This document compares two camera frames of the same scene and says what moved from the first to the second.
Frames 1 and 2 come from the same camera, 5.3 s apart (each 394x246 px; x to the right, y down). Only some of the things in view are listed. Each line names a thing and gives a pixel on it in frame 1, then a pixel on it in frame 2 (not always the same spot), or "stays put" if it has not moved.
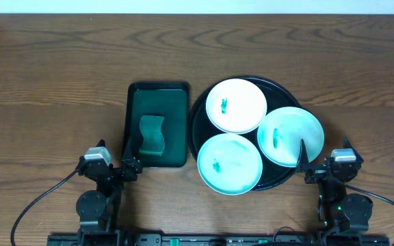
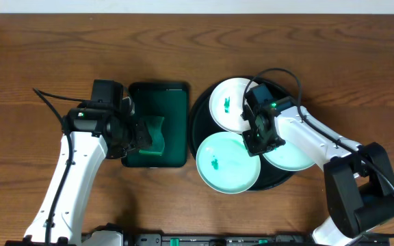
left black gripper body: [113, 169] → [139, 135]
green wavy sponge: [153, 138] stays put
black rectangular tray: [169, 100] stays put
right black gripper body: [317, 173] → [258, 141]
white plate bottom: [230, 163] stays put
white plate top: [235, 106] stays put
